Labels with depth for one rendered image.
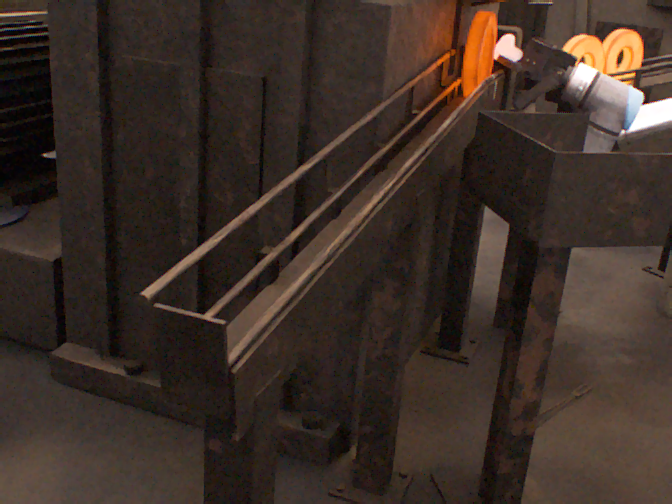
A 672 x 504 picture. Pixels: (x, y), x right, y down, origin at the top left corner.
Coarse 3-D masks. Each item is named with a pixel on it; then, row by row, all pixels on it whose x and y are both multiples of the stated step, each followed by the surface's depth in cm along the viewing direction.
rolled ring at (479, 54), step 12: (480, 12) 164; (492, 12) 165; (480, 24) 161; (492, 24) 167; (468, 36) 161; (480, 36) 160; (492, 36) 171; (468, 48) 160; (480, 48) 160; (492, 48) 173; (468, 60) 161; (480, 60) 162; (492, 60) 176; (468, 72) 162; (480, 72) 174; (468, 84) 164
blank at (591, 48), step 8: (576, 40) 199; (584, 40) 199; (592, 40) 200; (568, 48) 198; (576, 48) 198; (584, 48) 200; (592, 48) 201; (600, 48) 203; (584, 56) 205; (592, 56) 203; (600, 56) 204; (576, 64) 200; (584, 64) 206; (592, 64) 204; (600, 64) 205
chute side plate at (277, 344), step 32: (480, 96) 156; (448, 128) 136; (448, 160) 140; (416, 192) 122; (384, 224) 109; (352, 256) 98; (320, 288) 89; (352, 288) 101; (288, 320) 81; (320, 320) 91; (256, 352) 75; (288, 352) 83; (256, 384) 77
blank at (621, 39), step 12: (612, 36) 207; (624, 36) 207; (636, 36) 209; (612, 48) 206; (624, 48) 211; (636, 48) 211; (612, 60) 207; (624, 60) 214; (636, 60) 213; (612, 72) 209
